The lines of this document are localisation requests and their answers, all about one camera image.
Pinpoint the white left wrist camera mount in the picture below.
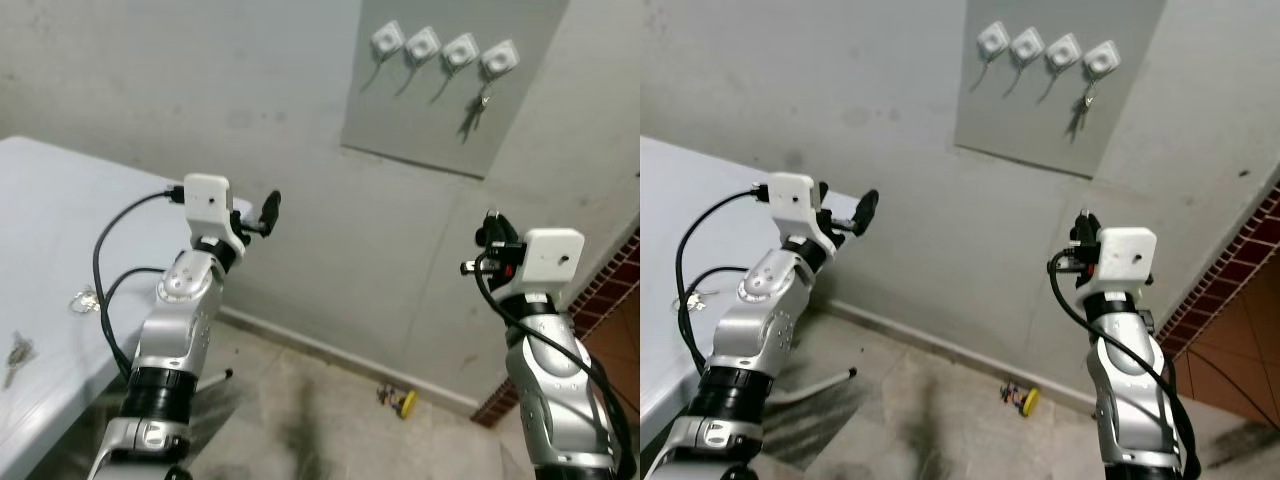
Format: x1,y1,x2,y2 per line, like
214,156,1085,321
183,174,252,252
766,172,839,251

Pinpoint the dark metal key bunch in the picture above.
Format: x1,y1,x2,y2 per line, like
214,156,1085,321
3,335,39,390

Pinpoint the white folding table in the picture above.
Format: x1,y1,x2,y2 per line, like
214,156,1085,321
0,136,253,479
640,136,863,451

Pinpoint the small yellow toy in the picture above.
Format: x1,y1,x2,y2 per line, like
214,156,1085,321
377,385,420,420
1000,380,1042,417

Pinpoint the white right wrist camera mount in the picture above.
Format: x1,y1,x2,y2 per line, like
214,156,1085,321
1096,228,1158,295
521,229,586,297

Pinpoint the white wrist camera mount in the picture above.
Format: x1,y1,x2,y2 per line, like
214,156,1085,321
766,172,839,251
1096,228,1158,295
183,174,252,252
521,229,586,297

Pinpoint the grey wall panel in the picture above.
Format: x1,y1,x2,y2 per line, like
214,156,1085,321
340,0,571,181
953,0,1168,181

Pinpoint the white square wall hook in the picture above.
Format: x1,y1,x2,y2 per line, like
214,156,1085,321
479,39,521,83
370,21,406,64
1082,40,1121,82
441,33,480,74
1009,27,1046,68
404,27,442,68
976,21,1011,62
1044,33,1083,75

